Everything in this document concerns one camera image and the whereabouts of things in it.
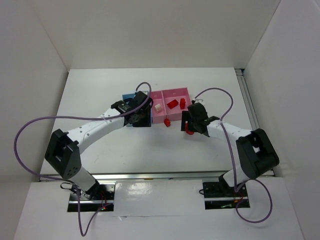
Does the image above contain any wide pink bin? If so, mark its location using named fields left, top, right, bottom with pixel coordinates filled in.
left=162, top=87, right=191, bottom=122

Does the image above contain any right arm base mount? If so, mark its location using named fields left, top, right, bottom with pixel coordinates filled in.
left=198, top=181, right=250, bottom=210

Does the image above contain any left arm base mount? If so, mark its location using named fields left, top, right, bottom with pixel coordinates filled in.
left=60, top=182, right=116, bottom=213

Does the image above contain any white square lego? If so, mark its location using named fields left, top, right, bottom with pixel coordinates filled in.
left=154, top=104, right=162, bottom=113

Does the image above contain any aluminium front rail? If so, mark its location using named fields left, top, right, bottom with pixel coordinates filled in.
left=39, top=170, right=230, bottom=181

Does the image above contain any light blue bin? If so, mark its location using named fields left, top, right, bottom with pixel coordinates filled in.
left=122, top=93, right=136, bottom=100

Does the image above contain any dark blue bin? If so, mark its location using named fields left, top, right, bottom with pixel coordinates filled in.
left=149, top=110, right=153, bottom=125

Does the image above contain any aluminium side rail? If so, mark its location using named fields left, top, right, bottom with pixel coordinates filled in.
left=235, top=69, right=279, bottom=180

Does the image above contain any round red lego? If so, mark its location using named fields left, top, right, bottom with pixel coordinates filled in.
left=185, top=124, right=195, bottom=136

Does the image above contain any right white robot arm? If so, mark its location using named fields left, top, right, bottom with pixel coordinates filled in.
left=181, top=102, right=280, bottom=188

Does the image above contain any small red lego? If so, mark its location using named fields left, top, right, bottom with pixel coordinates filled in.
left=164, top=118, right=171, bottom=128

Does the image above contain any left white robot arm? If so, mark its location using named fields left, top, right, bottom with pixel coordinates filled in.
left=44, top=91, right=154, bottom=199

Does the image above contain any narrow pink bin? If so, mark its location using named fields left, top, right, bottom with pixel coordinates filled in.
left=150, top=91, right=167, bottom=124

